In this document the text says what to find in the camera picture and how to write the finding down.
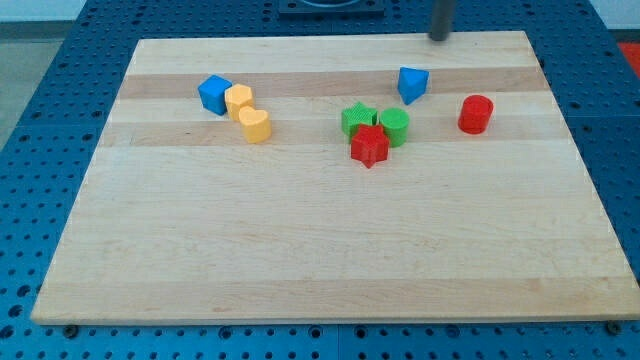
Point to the blue triangle block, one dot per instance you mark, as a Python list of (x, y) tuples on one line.
[(412, 84)]

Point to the red star block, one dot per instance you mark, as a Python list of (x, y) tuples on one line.
[(370, 145)]

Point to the green star block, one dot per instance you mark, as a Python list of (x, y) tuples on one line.
[(355, 115)]

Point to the yellow heart block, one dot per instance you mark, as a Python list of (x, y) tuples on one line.
[(256, 124)]

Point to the green cylinder block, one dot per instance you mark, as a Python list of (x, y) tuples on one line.
[(395, 123)]

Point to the yellow hexagon block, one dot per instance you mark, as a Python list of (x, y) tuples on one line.
[(237, 97)]

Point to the blue cube block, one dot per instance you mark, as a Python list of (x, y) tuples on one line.
[(212, 94)]

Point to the red cylinder block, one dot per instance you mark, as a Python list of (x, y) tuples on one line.
[(475, 114)]

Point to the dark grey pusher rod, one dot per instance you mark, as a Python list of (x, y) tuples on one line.
[(442, 16)]

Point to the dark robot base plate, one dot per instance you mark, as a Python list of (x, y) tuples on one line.
[(305, 8)]

